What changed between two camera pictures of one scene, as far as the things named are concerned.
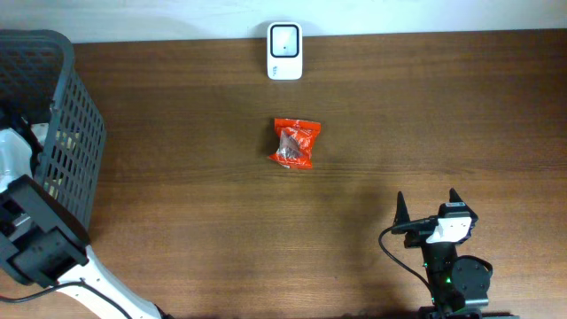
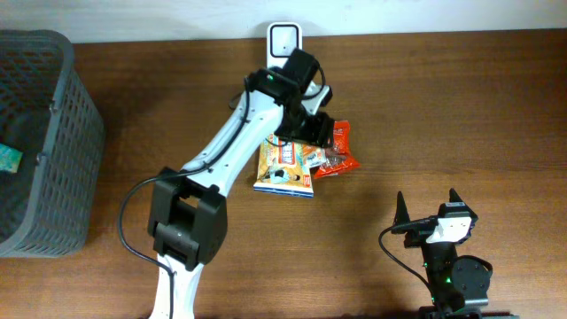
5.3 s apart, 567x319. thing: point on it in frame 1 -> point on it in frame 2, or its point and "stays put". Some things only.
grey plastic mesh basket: [40, 85] stays put
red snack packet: [295, 143] -> [338, 158]
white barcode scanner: [284, 51] stays put
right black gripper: [401, 216] stays put
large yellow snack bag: [66, 139] -> [282, 169]
